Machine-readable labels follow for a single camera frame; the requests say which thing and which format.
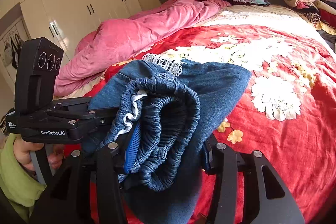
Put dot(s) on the green sleeve left forearm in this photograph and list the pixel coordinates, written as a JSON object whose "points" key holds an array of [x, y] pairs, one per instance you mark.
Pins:
{"points": [[21, 190]]}

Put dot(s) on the stack of folded clothes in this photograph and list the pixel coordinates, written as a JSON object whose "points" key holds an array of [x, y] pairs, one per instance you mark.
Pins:
{"points": [[320, 13]]}

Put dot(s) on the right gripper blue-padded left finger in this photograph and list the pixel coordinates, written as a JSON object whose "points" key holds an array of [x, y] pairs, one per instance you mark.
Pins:
{"points": [[131, 146]]}

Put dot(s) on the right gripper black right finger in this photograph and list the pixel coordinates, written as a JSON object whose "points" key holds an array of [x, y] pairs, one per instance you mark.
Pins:
{"points": [[208, 155]]}

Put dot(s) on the person's left hand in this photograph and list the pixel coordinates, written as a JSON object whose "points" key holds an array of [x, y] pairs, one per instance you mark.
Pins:
{"points": [[22, 151]]}

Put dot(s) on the blue denim lace-trimmed pants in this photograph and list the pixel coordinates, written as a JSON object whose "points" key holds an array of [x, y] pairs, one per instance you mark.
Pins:
{"points": [[177, 113]]}

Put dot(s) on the person's black trouser legs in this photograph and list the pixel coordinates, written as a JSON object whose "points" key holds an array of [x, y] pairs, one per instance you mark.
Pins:
{"points": [[66, 199]]}

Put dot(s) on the red floral bedspread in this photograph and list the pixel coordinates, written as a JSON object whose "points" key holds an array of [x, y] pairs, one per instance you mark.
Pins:
{"points": [[287, 110]]}

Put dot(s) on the pink crumpled duvet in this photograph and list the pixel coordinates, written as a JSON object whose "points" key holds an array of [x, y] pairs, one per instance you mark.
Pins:
{"points": [[136, 32]]}

